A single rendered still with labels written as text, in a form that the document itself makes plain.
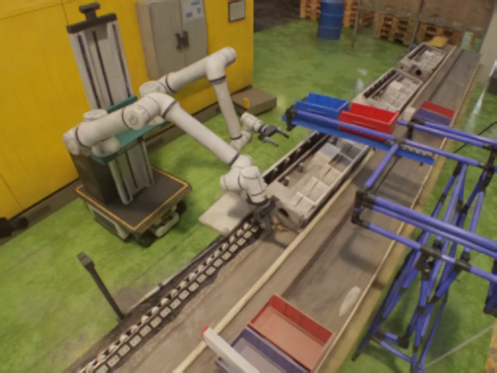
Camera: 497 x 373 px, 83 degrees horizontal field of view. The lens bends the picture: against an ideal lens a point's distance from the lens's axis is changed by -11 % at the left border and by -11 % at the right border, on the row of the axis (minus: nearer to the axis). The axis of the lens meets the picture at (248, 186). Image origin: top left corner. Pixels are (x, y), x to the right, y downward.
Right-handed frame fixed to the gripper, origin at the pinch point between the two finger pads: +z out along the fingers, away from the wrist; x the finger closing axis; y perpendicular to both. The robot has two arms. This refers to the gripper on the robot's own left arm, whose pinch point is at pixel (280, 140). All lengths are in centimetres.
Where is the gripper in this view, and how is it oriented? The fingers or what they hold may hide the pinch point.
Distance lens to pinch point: 216.9
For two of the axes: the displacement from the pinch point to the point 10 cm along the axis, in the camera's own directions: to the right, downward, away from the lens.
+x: 6.3, -5.2, 5.8
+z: 7.7, 5.4, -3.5
